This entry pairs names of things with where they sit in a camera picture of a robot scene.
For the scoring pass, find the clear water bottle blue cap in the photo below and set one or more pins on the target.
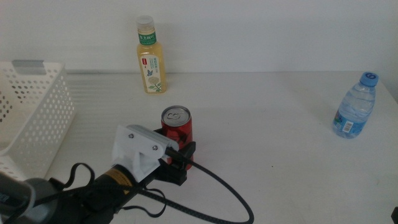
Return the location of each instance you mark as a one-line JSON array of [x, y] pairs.
[[354, 109]]

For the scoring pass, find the yellow tea bottle green label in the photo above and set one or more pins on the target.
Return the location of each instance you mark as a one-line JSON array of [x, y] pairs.
[[151, 62]]

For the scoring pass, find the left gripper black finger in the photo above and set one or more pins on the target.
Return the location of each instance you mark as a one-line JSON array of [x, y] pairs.
[[189, 152], [161, 132]]

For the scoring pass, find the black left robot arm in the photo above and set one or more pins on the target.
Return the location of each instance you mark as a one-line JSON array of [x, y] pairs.
[[102, 194]]

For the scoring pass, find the white perforated plastic basket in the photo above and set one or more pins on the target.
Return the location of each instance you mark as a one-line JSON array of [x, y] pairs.
[[46, 118]]

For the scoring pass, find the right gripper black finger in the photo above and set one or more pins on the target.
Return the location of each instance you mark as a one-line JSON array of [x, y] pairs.
[[395, 216]]

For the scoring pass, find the red cola can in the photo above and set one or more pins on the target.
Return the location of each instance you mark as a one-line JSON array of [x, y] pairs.
[[177, 124]]

